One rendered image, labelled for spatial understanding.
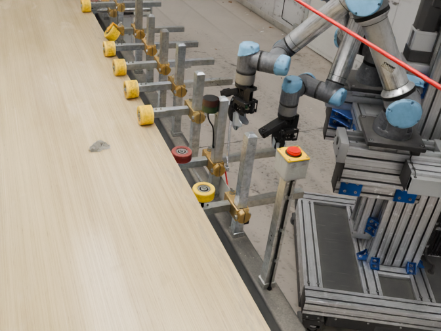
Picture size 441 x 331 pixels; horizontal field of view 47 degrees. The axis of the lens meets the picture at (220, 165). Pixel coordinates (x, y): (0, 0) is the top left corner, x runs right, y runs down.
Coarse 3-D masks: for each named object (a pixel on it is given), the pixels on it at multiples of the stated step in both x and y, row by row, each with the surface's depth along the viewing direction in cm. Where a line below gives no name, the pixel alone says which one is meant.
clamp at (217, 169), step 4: (204, 152) 202; (208, 152) 202; (208, 156) 200; (208, 160) 199; (208, 164) 200; (212, 164) 196; (216, 164) 196; (220, 164) 196; (208, 168) 200; (212, 168) 196; (216, 168) 195; (220, 168) 195; (224, 168) 196; (212, 172) 197; (216, 172) 196; (220, 172) 196; (224, 172) 198; (216, 176) 197
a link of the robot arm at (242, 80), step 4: (236, 72) 187; (236, 76) 188; (240, 76) 186; (244, 76) 185; (248, 76) 185; (252, 76) 186; (236, 80) 188; (240, 80) 187; (244, 80) 186; (248, 80) 186; (252, 80) 187; (240, 84) 187; (244, 84) 187; (248, 84) 187; (252, 84) 188
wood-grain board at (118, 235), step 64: (0, 0) 327; (64, 0) 340; (0, 64) 245; (64, 64) 252; (0, 128) 196; (64, 128) 201; (128, 128) 206; (0, 192) 164; (64, 192) 167; (128, 192) 170; (192, 192) 174; (0, 256) 140; (64, 256) 143; (128, 256) 145; (192, 256) 148; (0, 320) 123; (64, 320) 125; (128, 320) 127; (192, 320) 128; (256, 320) 130
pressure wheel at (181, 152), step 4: (176, 148) 195; (180, 148) 196; (184, 148) 196; (188, 148) 196; (172, 152) 193; (176, 152) 193; (180, 152) 194; (184, 152) 194; (188, 152) 194; (176, 156) 192; (180, 156) 191; (184, 156) 192; (188, 156) 193; (176, 160) 193; (180, 160) 192; (184, 160) 192; (188, 160) 194
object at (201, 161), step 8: (232, 152) 206; (240, 152) 206; (256, 152) 208; (264, 152) 209; (272, 152) 211; (192, 160) 198; (200, 160) 199; (224, 160) 203; (232, 160) 205; (184, 168) 198
